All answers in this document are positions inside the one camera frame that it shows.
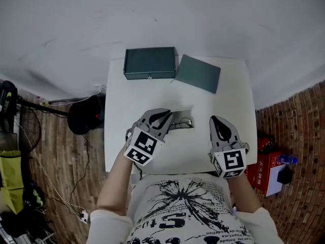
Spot round thin-framed black eyeglasses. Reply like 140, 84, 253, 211
168, 116, 194, 131

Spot black floor fan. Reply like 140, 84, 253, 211
0, 95, 106, 164

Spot person's left forearm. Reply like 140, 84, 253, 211
95, 148, 137, 216

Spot black and green machine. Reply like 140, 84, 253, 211
0, 80, 18, 135

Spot dark green box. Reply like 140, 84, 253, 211
123, 46, 178, 81

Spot person's right forearm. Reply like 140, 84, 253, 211
225, 172, 264, 214

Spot red box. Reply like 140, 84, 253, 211
245, 150, 287, 198

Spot green and black bag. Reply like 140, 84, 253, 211
29, 186, 47, 208

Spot small black box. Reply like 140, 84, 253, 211
276, 166, 294, 185

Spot white printed shirt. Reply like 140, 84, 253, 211
87, 173, 283, 244

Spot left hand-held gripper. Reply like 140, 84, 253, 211
123, 108, 174, 167

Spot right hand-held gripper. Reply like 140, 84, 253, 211
208, 115, 251, 179

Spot dark green box lid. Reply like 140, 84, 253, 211
174, 54, 221, 95

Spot blue plastic bottle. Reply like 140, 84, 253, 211
277, 154, 299, 165

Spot white paper sheet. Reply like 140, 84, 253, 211
266, 164, 288, 197

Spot black floor cable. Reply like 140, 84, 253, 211
69, 133, 92, 213

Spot yellow-green cloth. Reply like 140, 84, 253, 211
0, 149, 25, 215

